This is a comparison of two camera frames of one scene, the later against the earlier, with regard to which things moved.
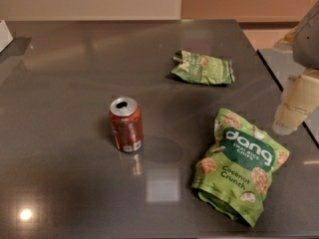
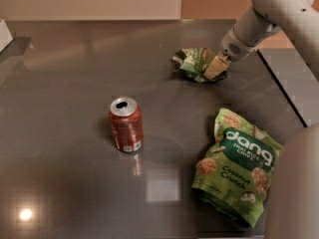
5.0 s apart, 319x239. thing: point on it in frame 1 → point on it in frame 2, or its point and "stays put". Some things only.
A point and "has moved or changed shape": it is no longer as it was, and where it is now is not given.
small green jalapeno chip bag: [203, 70] has moved or changed shape
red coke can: [127, 121] stays put
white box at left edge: [5, 36] stays put
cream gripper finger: [300, 100] → [232, 50]
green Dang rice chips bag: [234, 175] stays put
